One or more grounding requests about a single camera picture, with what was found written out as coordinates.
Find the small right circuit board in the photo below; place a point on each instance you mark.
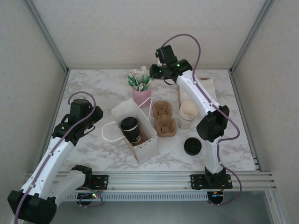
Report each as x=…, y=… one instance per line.
x=216, y=194

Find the black printed paper coffee cup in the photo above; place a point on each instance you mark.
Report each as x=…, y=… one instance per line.
x=136, y=136

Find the brown cardboard cup carrier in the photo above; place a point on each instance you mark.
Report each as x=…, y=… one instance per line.
x=164, y=129
x=135, y=144

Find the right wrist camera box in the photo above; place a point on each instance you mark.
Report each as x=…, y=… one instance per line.
x=159, y=62

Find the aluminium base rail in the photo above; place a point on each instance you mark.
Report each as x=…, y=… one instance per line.
x=149, y=182

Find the small circuit board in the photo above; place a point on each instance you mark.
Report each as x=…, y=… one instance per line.
x=216, y=194
x=87, y=196

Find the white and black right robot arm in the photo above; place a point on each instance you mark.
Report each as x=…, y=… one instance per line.
x=198, y=93

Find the white paper-wrapped straw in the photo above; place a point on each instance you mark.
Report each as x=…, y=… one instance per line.
x=150, y=82
x=135, y=72
x=139, y=86
x=144, y=71

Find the aluminium frame post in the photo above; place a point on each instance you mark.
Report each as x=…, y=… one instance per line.
x=47, y=35
x=251, y=35

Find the small left circuit board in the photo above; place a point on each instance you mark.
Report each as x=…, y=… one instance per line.
x=87, y=196

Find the white paper napkin stack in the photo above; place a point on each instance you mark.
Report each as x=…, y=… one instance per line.
x=210, y=91

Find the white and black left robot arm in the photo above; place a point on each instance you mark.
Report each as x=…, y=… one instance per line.
x=51, y=158

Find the white printed paper gift bag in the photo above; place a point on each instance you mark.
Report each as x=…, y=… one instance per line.
x=148, y=151

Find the aluminium table side rail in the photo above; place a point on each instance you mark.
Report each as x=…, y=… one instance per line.
x=236, y=88
x=63, y=88

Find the green straw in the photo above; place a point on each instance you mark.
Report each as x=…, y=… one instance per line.
x=146, y=84
x=130, y=80

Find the pink straw holder cup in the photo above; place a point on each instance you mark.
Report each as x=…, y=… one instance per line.
x=141, y=95

